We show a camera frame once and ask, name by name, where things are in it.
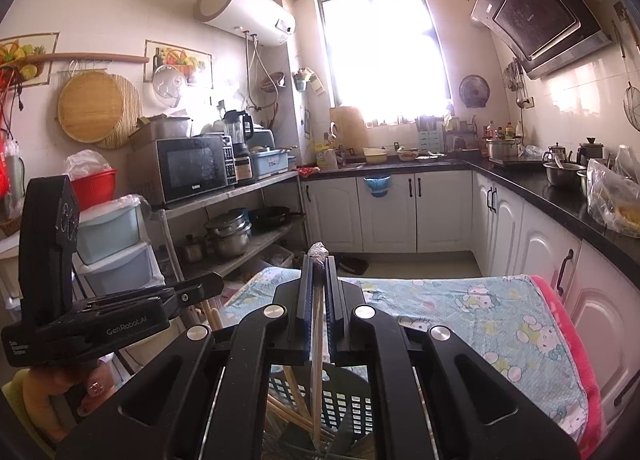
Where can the small steel pot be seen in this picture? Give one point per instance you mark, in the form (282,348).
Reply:
(191,250)

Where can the cartoon cat printed cloth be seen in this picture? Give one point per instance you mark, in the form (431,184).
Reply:
(475,320)

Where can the white wall socket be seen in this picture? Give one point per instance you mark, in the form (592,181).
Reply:
(525,102)

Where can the brown cardboard box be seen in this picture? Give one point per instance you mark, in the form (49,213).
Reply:
(160,130)

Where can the black frying pan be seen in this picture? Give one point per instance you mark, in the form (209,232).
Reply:
(270,217)

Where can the glass front range hood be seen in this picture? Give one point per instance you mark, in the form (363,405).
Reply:
(540,20)

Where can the red plastic bags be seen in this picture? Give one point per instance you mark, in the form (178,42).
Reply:
(7,175)

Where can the fruit picture wall tile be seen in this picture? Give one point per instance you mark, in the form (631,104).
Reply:
(30,48)
(175,58)

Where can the round bamboo board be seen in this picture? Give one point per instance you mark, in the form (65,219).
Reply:
(90,108)

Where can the black kitchen countertop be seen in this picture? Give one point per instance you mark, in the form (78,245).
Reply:
(550,200)

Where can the dark dustpan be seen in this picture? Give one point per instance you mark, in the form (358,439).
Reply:
(352,266)

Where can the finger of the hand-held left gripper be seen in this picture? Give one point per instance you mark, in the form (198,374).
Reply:
(200,287)

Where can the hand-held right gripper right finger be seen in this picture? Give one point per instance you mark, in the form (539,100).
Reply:
(332,312)

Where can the person's left hand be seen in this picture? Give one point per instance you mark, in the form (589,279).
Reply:
(55,395)

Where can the person's left forearm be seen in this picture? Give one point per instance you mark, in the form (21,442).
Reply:
(17,400)

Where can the dark metal kettle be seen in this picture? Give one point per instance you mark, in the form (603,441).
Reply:
(591,150)

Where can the steel faucet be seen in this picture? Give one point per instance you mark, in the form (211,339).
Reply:
(335,138)

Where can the metal shelf rack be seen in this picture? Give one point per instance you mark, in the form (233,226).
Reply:
(235,192)

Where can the large steel cooking pot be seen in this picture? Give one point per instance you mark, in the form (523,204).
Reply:
(502,149)

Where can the white plastic bag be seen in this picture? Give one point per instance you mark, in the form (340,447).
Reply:
(87,163)

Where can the wall utensil rail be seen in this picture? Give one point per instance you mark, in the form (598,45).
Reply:
(621,28)

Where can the black blender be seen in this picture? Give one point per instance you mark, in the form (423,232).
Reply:
(239,135)

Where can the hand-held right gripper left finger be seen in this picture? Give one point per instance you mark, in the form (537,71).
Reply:
(306,312)

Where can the steel mixing bowl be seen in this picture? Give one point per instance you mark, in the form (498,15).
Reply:
(564,175)

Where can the bundle of chopsticks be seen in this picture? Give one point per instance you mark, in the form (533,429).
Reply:
(295,415)

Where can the wall mounted utensil cups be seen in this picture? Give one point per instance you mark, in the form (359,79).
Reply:
(306,80)

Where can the pink fleece blanket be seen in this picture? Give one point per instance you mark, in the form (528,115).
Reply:
(575,340)

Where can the blue hanging plastic bin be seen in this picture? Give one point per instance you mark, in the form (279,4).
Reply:
(376,186)

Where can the long wooden rolling pin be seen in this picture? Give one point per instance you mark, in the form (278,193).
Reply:
(90,59)

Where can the blue knife block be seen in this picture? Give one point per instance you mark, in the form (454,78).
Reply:
(430,138)

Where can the small round wall fan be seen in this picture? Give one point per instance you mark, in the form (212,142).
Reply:
(474,90)

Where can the white water heater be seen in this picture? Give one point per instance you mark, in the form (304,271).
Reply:
(240,5)

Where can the round woven mat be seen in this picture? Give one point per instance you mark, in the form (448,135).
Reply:
(132,115)

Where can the clear plastic food bag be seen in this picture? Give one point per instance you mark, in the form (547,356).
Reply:
(615,195)

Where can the hanging small kitchen tools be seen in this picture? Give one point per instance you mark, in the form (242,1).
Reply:
(512,75)

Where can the red plastic basin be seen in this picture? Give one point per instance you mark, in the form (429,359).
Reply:
(97,190)

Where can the row of condiment bottles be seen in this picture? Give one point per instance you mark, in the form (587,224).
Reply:
(502,131)

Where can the red cloth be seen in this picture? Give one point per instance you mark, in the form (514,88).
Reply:
(308,171)

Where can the white round plastic cover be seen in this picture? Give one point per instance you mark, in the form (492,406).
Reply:
(170,86)

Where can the green plastic utensil basket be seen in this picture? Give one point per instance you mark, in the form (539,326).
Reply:
(347,400)

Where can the dish rack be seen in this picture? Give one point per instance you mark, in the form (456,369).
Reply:
(460,135)

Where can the silver microwave oven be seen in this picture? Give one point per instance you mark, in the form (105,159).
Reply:
(192,170)

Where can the kitchen window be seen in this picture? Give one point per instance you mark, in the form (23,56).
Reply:
(380,50)

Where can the stack of steel pots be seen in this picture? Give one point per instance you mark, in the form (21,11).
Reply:
(229,237)

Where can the blue-grey countertop appliance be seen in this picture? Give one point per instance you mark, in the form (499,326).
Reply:
(270,163)

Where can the pastel plastic drawer unit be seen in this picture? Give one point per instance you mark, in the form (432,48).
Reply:
(115,240)

